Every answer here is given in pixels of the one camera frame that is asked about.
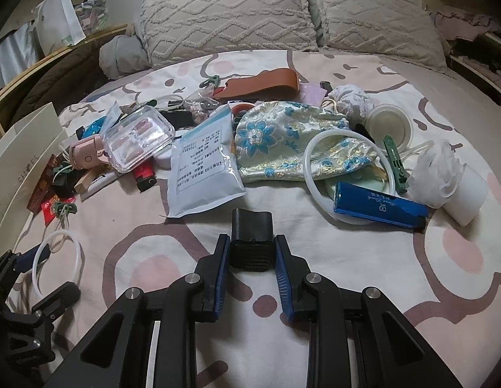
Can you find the brown duvet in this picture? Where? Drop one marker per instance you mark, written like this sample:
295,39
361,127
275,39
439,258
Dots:
52,81

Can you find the white round container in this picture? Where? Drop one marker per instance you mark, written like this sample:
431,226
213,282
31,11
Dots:
165,161

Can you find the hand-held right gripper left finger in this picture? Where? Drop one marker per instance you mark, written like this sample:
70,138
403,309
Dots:
221,279

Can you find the red lighter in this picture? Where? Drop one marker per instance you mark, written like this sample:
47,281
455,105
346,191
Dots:
144,176

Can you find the blue packet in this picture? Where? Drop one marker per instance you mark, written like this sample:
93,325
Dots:
93,128

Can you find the clear nail case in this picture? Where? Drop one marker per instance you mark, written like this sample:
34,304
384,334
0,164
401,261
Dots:
135,141

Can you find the grey cushion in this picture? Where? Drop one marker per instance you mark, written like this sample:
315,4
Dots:
121,54

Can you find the beige plush toy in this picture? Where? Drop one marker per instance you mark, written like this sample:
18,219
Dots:
133,30

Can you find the clear mask packet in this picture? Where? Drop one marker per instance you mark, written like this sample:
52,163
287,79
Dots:
113,115

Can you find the green clothes clip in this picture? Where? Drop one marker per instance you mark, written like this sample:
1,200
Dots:
396,163
210,81
62,208

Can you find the white cylinder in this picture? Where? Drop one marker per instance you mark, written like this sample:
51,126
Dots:
468,198

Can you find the black cube adapter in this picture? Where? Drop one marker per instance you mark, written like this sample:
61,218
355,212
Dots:
250,226

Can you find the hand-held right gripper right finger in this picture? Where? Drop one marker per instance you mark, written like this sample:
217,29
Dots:
283,279

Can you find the white labelled packet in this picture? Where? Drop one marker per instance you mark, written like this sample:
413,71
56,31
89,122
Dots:
202,169

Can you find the pale grey curtain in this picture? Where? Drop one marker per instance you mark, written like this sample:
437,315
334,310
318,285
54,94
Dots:
12,54

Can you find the dark clothes pile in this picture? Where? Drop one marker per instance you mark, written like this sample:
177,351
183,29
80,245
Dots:
476,52

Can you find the blue rectangular box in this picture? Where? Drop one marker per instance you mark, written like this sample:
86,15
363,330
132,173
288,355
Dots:
375,206

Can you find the red tape roll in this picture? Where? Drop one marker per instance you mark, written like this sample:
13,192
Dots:
242,107

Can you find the white cardboard box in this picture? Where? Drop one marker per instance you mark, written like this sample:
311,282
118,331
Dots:
20,157

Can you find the pink clothes pile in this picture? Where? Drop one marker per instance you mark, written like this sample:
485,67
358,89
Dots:
460,20

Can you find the black lighter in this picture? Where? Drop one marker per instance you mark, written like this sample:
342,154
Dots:
324,85

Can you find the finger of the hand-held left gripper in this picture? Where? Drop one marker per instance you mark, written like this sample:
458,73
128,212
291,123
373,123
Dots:
16,264
56,299

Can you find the brown leather case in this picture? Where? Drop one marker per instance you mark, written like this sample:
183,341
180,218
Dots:
262,85

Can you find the red foil packet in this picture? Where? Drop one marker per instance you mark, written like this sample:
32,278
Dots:
50,212

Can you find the small wooden block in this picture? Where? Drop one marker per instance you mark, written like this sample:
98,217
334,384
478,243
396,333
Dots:
87,182

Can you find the wooden bedside shelf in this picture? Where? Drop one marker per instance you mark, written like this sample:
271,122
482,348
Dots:
109,32

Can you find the beige tufted pillow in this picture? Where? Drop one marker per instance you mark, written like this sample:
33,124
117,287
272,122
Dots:
222,16
375,16

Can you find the clear bead packet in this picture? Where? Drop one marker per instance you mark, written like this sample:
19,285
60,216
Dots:
196,115

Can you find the small black pouch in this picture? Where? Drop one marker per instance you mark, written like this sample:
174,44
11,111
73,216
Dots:
64,182

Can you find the clear bin of cards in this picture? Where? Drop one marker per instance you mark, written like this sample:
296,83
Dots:
92,12

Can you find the pink small case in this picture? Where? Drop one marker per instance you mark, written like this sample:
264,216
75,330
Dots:
87,154

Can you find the small black box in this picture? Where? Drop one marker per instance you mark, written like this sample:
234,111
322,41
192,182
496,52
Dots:
177,119

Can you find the white pen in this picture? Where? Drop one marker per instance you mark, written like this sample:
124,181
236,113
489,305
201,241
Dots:
109,178

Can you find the white tote bag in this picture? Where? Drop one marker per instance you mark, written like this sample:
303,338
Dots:
58,20

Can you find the crumpled clear plastic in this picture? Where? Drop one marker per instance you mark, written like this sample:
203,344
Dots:
434,173

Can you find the pink packet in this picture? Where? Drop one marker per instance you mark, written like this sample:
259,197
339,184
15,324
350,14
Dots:
313,95

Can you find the white lace scrunchie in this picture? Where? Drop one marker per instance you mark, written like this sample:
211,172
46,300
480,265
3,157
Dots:
349,99

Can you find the red box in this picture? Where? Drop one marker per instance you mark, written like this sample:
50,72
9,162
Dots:
42,188

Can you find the translucent white cup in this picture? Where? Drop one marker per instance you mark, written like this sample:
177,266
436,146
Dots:
390,125

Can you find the red pocket knife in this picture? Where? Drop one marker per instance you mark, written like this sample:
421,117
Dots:
220,87

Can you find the floral fabric pouch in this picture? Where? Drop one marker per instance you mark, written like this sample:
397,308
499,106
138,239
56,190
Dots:
283,141

